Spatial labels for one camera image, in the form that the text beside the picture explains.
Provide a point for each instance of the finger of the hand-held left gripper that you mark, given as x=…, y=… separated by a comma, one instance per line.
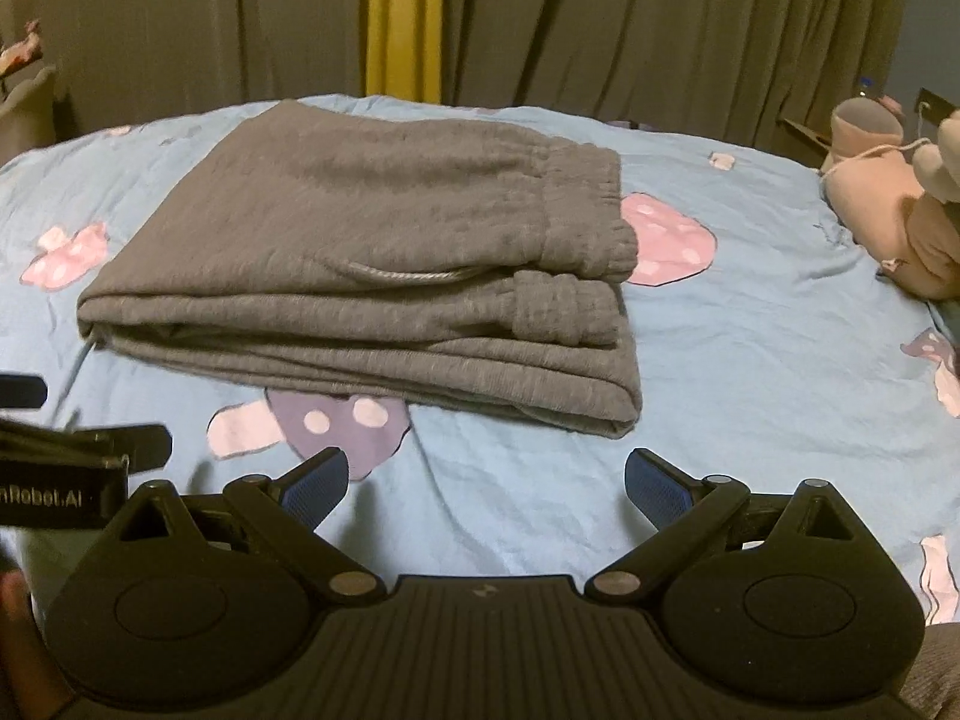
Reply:
x=112, y=441
x=22, y=391

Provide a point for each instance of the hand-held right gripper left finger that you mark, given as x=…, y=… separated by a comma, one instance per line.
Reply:
x=315, y=484

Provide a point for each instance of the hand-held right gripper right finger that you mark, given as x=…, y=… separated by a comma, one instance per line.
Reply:
x=660, y=484

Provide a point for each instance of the grey pants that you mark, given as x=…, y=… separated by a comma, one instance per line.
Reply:
x=360, y=262

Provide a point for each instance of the person's left forearm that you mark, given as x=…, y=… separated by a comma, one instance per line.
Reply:
x=13, y=637

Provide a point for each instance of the blue mushroom print bedsheet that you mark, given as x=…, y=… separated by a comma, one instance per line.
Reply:
x=750, y=360

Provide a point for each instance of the grey cushion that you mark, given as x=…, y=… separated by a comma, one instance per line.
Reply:
x=26, y=112

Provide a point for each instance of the person's grey clothing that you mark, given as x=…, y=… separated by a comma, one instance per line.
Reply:
x=943, y=675

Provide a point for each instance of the floral cloth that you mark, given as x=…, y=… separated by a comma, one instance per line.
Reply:
x=19, y=49

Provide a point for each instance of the pink plush toy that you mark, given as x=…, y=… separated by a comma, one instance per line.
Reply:
x=892, y=225

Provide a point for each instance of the dark bedside table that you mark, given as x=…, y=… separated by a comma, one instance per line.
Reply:
x=810, y=136

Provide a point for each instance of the grey curtain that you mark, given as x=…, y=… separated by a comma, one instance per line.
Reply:
x=217, y=15
x=675, y=22

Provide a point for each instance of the yellow curtain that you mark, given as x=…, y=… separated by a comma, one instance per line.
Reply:
x=401, y=15

